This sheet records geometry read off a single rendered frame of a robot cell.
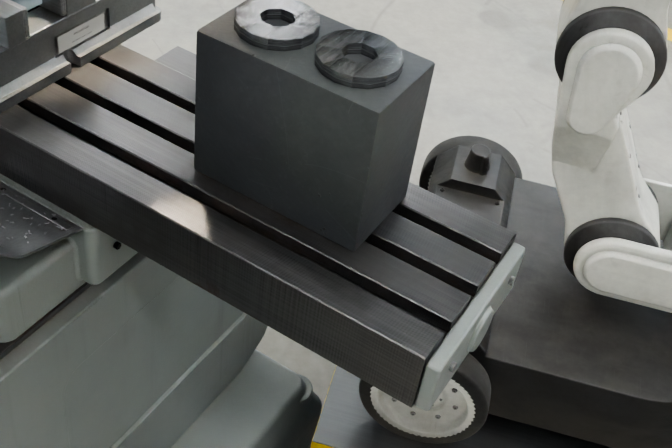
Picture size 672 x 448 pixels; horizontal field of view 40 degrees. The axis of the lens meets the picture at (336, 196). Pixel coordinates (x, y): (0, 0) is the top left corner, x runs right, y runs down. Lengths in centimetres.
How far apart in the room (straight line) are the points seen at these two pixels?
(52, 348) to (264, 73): 48
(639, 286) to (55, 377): 85
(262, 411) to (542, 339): 57
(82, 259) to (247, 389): 70
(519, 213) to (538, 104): 138
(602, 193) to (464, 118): 150
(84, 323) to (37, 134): 26
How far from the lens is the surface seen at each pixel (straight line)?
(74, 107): 117
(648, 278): 145
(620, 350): 151
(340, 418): 151
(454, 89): 300
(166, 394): 157
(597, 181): 140
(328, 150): 92
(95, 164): 108
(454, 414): 146
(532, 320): 149
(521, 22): 347
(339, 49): 93
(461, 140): 177
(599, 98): 126
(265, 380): 180
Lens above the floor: 162
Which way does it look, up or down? 41 degrees down
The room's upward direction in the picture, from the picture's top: 9 degrees clockwise
